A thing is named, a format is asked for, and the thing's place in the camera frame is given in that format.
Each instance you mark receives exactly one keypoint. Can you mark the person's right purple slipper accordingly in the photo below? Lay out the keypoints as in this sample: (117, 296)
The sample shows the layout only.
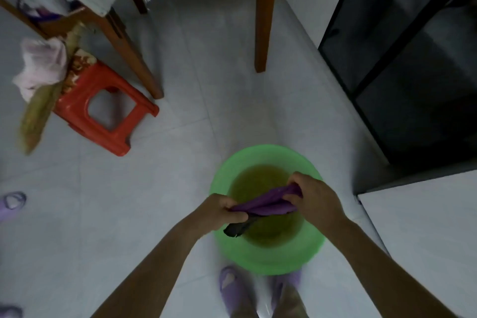
(277, 286)

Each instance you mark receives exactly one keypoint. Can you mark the person's purple slipper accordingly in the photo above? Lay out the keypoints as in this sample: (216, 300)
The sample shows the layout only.
(234, 291)
(277, 286)

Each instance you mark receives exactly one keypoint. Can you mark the black cabinet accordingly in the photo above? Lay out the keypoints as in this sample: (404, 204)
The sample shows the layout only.
(410, 49)

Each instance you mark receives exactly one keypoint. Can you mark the person's right forearm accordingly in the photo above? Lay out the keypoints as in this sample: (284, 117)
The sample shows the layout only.
(387, 273)

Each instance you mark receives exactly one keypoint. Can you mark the wooden table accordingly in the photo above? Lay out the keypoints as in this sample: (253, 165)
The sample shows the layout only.
(126, 53)

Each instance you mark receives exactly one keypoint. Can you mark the person's right foot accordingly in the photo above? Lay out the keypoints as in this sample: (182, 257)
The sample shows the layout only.
(292, 303)

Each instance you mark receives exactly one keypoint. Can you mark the straw broom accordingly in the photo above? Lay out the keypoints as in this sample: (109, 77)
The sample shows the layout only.
(37, 116)

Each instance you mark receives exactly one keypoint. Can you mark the person's left hand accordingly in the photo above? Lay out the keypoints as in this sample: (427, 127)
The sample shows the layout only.
(212, 213)

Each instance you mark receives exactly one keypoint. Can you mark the person's right hand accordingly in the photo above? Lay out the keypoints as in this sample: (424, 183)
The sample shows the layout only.
(320, 202)

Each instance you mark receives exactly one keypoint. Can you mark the wooden chair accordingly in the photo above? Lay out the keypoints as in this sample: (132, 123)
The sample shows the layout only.
(266, 12)

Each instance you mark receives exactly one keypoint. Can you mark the person's left purple slipper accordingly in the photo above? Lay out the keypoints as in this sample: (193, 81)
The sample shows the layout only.
(234, 291)

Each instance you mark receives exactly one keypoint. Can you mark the red plastic stool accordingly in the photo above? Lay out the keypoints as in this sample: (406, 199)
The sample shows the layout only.
(80, 105)

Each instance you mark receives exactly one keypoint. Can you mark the pink cloth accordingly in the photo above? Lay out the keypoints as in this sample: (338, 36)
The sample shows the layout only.
(39, 64)

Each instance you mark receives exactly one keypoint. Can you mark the floral patterned cloth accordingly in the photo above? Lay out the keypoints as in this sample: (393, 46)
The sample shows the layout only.
(77, 68)

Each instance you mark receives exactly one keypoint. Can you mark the person's left forearm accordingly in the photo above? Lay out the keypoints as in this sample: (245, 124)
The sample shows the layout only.
(149, 273)

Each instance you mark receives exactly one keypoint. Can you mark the person's left fingers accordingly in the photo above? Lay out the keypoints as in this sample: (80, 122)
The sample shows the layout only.
(235, 209)

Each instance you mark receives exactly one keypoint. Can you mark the spare purple slipper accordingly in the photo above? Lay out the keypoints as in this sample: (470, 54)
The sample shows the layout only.
(12, 202)

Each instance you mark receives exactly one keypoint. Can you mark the green plastic basin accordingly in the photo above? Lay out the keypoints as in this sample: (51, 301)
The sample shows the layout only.
(238, 250)

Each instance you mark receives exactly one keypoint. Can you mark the person's right fingers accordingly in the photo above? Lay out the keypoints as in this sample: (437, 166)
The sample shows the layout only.
(293, 191)

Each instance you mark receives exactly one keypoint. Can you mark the purple wet cloth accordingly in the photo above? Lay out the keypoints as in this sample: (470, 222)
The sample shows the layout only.
(268, 202)

